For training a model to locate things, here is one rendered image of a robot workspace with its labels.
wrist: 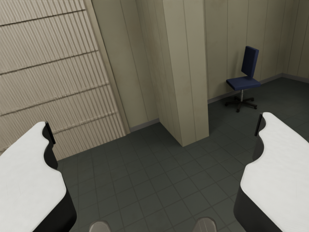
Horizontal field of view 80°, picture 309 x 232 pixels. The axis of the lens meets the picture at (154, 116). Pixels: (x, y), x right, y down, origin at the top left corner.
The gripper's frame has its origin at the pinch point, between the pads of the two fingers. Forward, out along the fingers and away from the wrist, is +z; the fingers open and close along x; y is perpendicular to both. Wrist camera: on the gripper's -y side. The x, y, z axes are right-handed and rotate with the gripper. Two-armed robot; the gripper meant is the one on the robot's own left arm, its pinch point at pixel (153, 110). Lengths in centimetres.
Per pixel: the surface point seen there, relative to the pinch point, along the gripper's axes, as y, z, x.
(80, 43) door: 24, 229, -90
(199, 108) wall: 104, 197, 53
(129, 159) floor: 165, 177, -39
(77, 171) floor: 175, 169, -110
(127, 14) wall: -4, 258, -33
